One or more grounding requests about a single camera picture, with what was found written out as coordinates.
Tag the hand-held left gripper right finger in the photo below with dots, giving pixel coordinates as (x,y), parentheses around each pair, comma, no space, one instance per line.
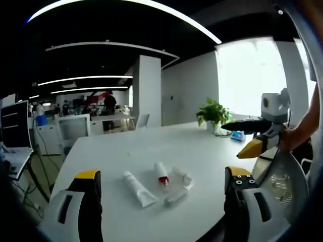
(252,209)

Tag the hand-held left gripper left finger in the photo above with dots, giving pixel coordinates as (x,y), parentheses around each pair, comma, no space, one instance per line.
(63,209)

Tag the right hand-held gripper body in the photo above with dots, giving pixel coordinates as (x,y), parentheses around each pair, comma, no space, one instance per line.
(273,109)

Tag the small white skincare bottle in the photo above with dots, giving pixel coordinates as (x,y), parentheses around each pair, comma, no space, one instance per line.
(181,174)

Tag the large white skincare tube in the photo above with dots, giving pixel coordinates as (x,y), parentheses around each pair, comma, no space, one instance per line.
(137,187)

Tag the clear skincare bottle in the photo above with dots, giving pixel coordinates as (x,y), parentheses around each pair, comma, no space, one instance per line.
(175,197)

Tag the red-banded white skincare tube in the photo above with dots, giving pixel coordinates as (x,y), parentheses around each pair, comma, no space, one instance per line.
(161,172)

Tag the person's right hand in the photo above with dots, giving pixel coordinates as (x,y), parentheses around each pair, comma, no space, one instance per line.
(292,138)

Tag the blue packet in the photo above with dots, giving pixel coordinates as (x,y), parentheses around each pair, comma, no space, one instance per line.
(238,136)

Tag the green potted plant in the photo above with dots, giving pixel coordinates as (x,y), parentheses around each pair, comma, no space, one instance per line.
(214,113)

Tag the white curved casing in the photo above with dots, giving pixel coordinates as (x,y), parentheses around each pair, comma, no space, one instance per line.
(300,37)

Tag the blue water jug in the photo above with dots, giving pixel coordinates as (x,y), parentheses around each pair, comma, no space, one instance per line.
(41,120)

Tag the white plastic chair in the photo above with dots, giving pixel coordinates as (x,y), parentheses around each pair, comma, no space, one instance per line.
(142,121)

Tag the long curved ceiling light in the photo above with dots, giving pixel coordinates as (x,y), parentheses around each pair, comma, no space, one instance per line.
(121,15)

